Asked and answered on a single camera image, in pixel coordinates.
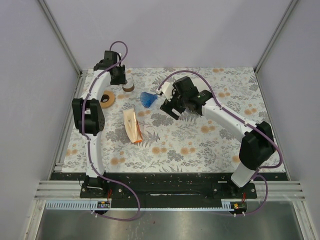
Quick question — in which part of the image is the small glass with coffee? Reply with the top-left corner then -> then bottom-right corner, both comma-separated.
122,76 -> 135,93

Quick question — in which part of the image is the blue glass dripper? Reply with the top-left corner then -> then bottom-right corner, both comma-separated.
140,91 -> 158,108

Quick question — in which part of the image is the light wooden ring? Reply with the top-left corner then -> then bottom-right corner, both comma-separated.
99,90 -> 117,109

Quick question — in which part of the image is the coffee filter paper pack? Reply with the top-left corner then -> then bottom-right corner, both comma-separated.
123,108 -> 143,144

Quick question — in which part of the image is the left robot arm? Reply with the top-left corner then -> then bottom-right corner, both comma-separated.
71,50 -> 122,198

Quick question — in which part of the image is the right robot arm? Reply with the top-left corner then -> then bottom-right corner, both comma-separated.
156,76 -> 276,198

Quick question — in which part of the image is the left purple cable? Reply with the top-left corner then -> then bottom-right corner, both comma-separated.
81,41 -> 142,221

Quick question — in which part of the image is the purple cable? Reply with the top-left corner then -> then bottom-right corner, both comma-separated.
157,70 -> 281,217
81,41 -> 142,221

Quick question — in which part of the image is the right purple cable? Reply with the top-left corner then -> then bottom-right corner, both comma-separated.
157,70 -> 281,217

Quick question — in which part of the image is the left aluminium frame post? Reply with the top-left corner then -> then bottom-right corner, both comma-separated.
36,0 -> 83,76

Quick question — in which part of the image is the aluminium frame post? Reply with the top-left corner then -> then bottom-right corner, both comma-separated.
36,0 -> 83,76
253,0 -> 301,74

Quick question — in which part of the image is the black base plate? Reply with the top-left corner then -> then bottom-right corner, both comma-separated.
50,172 -> 288,209

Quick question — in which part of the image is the aluminium front rail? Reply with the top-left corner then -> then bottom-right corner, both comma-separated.
35,180 -> 306,201

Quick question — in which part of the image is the white slotted cable duct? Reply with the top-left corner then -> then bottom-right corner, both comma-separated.
45,200 -> 111,211

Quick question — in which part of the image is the right aluminium frame post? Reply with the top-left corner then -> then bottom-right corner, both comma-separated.
253,0 -> 301,74

